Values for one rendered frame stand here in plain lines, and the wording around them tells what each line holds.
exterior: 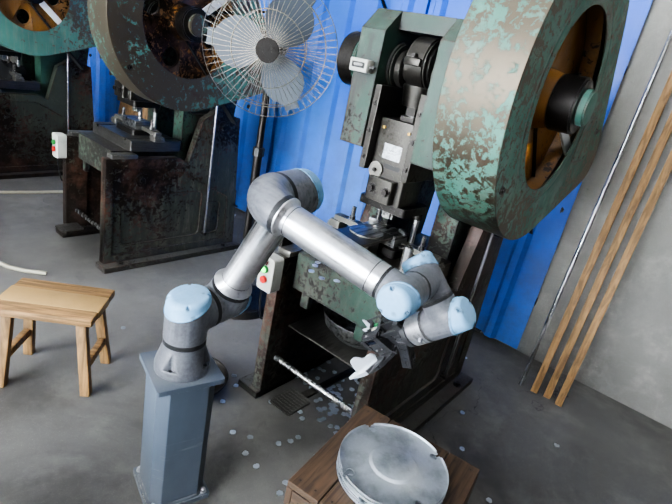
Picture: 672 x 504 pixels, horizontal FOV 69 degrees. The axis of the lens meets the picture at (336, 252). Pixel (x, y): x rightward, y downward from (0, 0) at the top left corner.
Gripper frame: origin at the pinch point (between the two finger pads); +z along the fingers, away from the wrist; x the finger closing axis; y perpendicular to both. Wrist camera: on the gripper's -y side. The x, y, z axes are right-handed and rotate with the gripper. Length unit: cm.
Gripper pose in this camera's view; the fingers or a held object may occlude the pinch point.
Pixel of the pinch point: (357, 355)
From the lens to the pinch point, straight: 131.4
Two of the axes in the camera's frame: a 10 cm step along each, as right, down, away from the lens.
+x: -2.6, 6.9, -6.8
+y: -6.8, -6.3, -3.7
